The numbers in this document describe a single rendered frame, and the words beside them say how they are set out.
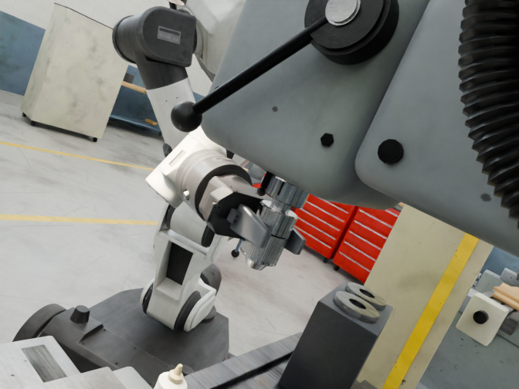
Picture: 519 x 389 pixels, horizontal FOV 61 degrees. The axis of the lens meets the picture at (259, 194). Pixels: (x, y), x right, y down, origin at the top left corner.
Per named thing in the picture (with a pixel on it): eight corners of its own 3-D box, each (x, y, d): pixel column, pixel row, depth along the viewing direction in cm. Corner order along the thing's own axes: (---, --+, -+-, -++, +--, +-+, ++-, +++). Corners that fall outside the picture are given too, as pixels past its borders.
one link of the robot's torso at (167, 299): (154, 292, 155) (186, 178, 134) (203, 319, 152) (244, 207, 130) (128, 319, 142) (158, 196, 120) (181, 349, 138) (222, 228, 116)
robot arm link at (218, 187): (228, 173, 48) (184, 141, 57) (195, 249, 50) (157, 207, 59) (306, 197, 56) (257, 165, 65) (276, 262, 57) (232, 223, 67)
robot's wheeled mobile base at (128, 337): (133, 300, 185) (161, 231, 180) (239, 361, 176) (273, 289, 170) (15, 370, 124) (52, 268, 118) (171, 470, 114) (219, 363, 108)
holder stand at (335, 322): (276, 383, 83) (320, 293, 80) (310, 348, 103) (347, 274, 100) (332, 423, 79) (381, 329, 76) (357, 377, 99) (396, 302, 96)
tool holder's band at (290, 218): (296, 221, 52) (300, 214, 52) (291, 228, 47) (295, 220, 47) (262, 204, 53) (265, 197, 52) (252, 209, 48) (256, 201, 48)
